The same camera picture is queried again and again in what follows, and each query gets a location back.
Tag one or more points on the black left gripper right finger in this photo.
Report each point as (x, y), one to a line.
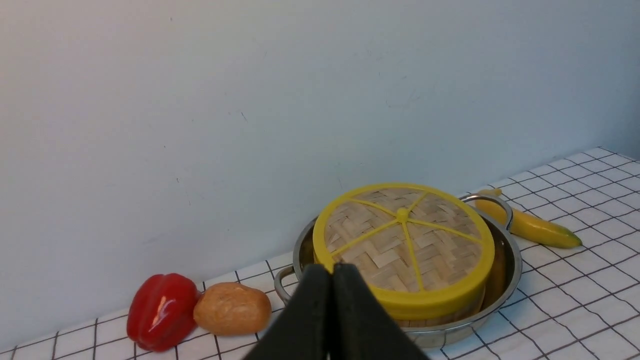
(364, 329)

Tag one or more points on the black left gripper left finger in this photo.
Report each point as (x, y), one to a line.
(299, 331)

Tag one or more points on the yellow bamboo steamer lid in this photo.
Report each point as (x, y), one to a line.
(425, 254)

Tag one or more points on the stainless steel pot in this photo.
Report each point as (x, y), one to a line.
(501, 283)

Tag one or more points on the brown potato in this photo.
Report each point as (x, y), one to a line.
(231, 309)

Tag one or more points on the red bell pepper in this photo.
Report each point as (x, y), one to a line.
(161, 314)

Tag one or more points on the yellow banana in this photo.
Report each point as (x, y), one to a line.
(531, 228)

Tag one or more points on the white grid tablecloth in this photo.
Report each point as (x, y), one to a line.
(570, 304)

